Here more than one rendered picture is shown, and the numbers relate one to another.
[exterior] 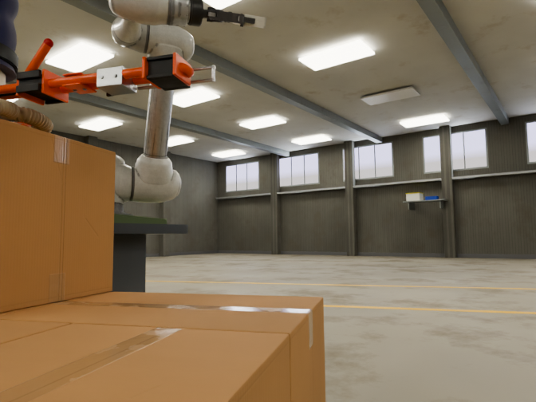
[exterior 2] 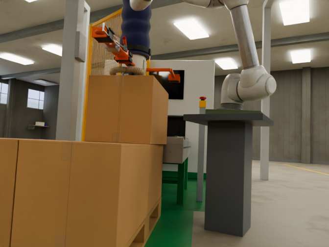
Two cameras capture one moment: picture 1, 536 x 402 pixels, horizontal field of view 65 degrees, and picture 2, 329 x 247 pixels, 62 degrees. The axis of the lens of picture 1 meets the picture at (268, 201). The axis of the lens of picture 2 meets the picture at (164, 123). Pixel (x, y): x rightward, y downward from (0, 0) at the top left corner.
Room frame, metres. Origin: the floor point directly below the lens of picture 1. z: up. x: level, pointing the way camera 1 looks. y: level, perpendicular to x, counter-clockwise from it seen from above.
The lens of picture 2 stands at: (1.06, -1.13, 0.55)
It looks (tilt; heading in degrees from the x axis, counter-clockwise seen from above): 4 degrees up; 82
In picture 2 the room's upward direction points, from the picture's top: 2 degrees clockwise
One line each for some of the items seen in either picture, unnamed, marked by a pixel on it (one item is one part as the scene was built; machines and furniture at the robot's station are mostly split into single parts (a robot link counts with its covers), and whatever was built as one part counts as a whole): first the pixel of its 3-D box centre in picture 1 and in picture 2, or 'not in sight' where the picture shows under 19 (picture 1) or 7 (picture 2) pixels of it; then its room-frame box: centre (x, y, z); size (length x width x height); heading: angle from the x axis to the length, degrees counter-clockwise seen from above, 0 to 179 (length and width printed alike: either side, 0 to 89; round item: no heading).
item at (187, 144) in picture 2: not in sight; (186, 148); (1.80, 2.19, 0.50); 2.31 x 0.05 x 0.19; 75
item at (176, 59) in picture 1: (167, 71); (102, 35); (0.92, 0.23, 1.07); 0.08 x 0.07 x 0.05; 74
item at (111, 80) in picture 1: (116, 80); (112, 45); (0.96, 0.35, 1.06); 0.07 x 0.07 x 0.04; 74
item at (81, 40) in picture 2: not in sight; (81, 47); (0.49, 2.10, 1.62); 0.20 x 0.05 x 0.30; 75
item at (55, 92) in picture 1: (43, 88); (123, 57); (1.02, 0.56, 1.07); 0.10 x 0.08 x 0.06; 164
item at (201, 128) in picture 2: not in sight; (200, 150); (1.81, 1.57, 0.50); 0.07 x 0.07 x 1.00; 75
